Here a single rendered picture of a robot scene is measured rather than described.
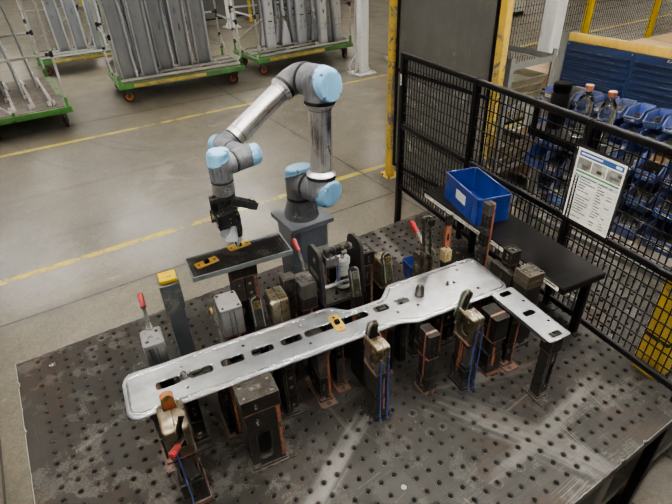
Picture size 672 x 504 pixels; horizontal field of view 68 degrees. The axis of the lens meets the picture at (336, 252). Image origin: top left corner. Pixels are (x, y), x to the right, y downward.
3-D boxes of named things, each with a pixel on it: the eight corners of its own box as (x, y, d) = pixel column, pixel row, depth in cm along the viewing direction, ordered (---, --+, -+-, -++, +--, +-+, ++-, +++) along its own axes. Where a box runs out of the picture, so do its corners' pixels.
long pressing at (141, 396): (129, 431, 141) (128, 427, 141) (120, 377, 158) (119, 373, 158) (510, 288, 189) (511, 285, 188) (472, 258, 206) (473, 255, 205)
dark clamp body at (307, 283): (305, 367, 198) (298, 291, 177) (293, 346, 208) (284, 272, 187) (329, 358, 202) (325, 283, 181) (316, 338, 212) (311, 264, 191)
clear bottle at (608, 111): (599, 149, 185) (614, 95, 174) (585, 143, 190) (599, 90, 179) (612, 145, 187) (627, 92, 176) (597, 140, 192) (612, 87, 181)
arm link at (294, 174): (301, 185, 220) (299, 156, 213) (322, 194, 212) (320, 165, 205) (280, 194, 214) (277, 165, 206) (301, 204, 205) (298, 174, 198)
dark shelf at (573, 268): (561, 296, 183) (563, 289, 181) (422, 195, 251) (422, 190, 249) (604, 278, 190) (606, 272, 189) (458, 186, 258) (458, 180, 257)
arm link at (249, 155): (244, 136, 174) (217, 145, 168) (263, 144, 168) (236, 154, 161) (247, 157, 179) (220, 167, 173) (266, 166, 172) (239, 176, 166)
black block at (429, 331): (424, 402, 182) (429, 344, 166) (408, 382, 190) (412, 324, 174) (442, 394, 185) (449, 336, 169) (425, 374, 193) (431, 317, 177)
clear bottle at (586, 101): (578, 140, 193) (591, 88, 182) (564, 135, 198) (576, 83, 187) (590, 137, 195) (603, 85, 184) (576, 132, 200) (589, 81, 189)
